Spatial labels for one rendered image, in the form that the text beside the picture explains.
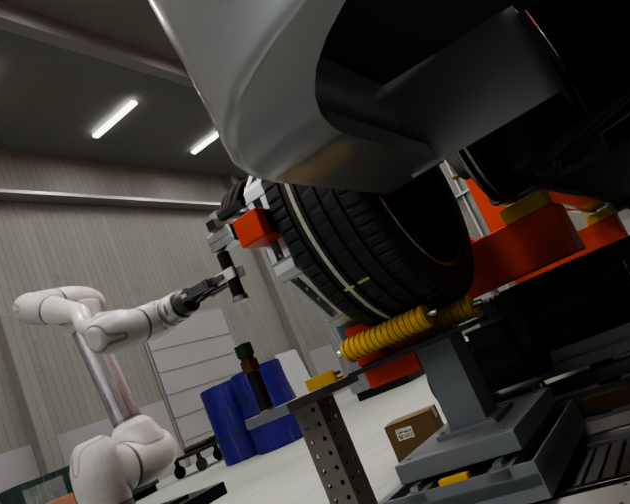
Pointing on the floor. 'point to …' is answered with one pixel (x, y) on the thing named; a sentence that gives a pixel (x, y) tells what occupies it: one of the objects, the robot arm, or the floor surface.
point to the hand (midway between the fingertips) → (230, 275)
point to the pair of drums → (249, 444)
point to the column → (334, 453)
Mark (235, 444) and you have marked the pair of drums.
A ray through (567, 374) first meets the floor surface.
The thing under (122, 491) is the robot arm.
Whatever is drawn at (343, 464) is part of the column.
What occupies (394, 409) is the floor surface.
